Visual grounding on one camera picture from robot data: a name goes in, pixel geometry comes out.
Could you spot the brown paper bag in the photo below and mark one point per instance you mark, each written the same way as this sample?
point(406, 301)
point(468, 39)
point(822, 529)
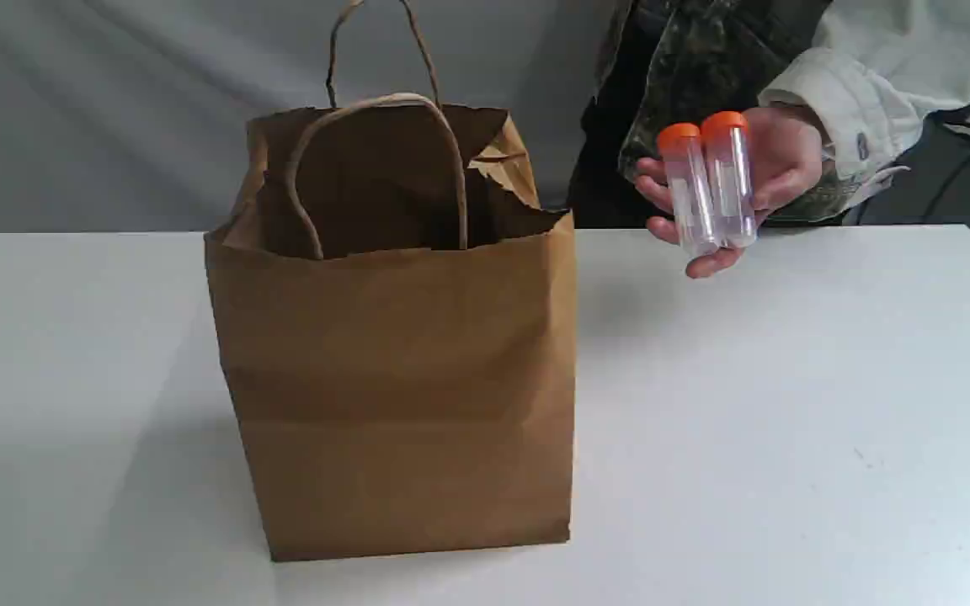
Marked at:
point(396, 315)

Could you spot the person's left hand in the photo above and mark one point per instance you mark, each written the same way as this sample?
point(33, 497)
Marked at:
point(786, 159)

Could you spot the person's left forearm white sleeve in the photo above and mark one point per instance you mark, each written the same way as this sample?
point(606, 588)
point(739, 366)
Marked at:
point(875, 71)

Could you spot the orange-capped clear tube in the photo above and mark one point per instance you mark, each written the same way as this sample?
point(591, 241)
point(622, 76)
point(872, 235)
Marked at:
point(726, 153)
point(681, 150)

